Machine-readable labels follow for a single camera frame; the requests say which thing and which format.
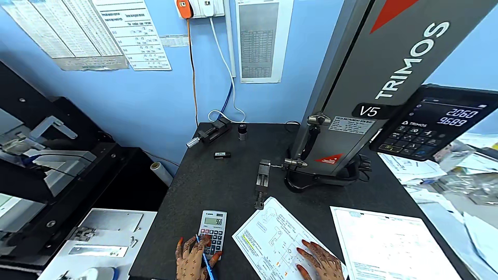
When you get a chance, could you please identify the person's right hand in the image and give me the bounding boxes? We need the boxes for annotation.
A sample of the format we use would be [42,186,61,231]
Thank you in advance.
[296,239,345,280]

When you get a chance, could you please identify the person's left hand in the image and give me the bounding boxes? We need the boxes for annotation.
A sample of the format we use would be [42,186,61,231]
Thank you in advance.
[175,234,223,280]

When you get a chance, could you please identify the blue pen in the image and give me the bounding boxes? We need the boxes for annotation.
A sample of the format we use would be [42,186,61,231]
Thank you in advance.
[196,234,215,280]

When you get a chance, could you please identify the white calculator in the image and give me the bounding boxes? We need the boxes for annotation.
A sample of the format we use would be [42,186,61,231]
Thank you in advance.
[197,210,227,260]

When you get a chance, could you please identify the drawing sheet with yellow highlight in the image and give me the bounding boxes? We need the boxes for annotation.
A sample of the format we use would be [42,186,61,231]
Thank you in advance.
[232,197,349,280]

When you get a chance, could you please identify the white sheet with faint drawing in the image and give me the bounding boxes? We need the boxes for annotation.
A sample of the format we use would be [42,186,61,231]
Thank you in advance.
[330,206,463,280]

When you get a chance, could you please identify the white paper roll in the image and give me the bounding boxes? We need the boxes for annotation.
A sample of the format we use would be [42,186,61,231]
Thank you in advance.
[150,161,174,187]

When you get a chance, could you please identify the small dark steel vise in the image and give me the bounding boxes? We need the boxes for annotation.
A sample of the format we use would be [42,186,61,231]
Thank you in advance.
[254,159,272,211]

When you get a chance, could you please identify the white and blue device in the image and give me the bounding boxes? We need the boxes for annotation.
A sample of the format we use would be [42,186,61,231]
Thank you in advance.
[77,267,120,280]

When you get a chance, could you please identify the large black machine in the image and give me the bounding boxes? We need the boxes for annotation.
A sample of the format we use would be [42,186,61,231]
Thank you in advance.
[0,61,172,273]

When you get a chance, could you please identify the pile of papers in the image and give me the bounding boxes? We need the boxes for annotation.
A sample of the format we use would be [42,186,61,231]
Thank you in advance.
[377,132,498,280]

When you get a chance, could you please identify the clear plastic bags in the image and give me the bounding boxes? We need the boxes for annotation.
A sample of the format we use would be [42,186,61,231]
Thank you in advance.
[431,137,498,206]

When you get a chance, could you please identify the grey digital height gauge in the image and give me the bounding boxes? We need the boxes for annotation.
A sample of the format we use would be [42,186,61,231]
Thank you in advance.
[284,0,498,194]

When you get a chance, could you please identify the small printed paper strip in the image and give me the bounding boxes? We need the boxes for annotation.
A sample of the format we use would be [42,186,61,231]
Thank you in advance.
[159,34,190,48]

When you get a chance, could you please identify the orange plug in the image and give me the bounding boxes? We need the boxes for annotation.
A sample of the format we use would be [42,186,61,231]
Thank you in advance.
[176,0,194,19]

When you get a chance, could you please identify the thin black cable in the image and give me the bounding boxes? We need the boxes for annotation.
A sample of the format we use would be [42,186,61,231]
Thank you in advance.
[142,150,180,168]

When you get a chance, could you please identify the black vise with silver handle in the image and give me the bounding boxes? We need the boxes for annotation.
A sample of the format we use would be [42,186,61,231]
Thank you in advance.
[186,117,232,149]

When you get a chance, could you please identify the blue cable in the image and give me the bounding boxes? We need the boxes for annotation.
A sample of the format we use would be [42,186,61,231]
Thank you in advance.
[218,82,233,120]

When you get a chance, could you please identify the orange cable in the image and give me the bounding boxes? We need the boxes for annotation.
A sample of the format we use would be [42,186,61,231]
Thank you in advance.
[187,19,199,127]

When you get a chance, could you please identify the wall sheet with grey table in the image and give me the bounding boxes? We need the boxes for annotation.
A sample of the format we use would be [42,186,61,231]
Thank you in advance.
[235,0,295,84]

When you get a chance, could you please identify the white cable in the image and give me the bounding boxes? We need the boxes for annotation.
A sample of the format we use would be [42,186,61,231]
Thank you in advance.
[208,16,246,124]

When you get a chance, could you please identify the white cable conduit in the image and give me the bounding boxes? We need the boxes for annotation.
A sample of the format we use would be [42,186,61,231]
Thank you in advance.
[223,0,237,78]

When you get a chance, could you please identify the wall sheet with printed rows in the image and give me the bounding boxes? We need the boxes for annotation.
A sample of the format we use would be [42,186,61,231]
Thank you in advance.
[92,0,172,71]

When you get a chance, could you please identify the wall sheet with dense columns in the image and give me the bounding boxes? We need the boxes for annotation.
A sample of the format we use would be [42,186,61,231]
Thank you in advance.
[1,0,129,71]

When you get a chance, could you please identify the white wall socket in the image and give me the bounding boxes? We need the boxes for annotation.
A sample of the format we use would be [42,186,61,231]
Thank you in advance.
[174,0,226,19]

